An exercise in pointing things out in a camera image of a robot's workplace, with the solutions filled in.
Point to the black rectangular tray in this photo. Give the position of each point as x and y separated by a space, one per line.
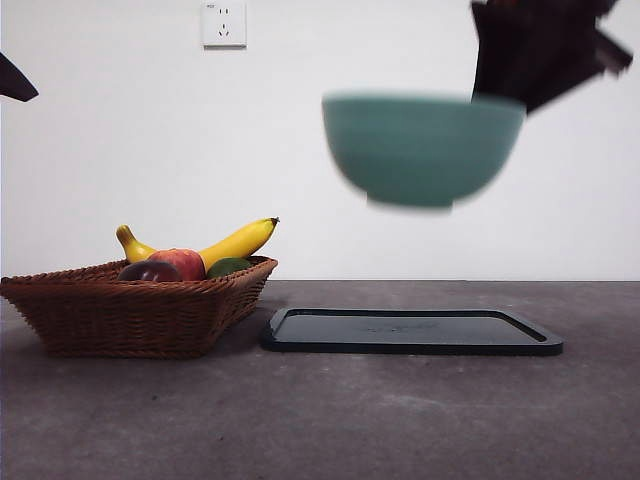
410 332

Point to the brown wicker basket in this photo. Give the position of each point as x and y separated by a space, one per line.
125 320

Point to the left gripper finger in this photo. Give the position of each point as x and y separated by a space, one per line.
12 82

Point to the yellow banana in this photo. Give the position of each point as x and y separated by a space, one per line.
240 240

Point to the green round fruit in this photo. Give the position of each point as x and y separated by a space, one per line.
227 266

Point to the red yellow apple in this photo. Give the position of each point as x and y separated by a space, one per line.
187 265

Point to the white wall power socket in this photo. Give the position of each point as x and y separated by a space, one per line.
224 25

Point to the teal ribbed bowl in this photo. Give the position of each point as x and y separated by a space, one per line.
420 150

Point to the dark purple plum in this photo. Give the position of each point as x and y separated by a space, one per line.
147 272

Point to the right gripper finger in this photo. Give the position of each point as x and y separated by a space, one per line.
565 75
500 55

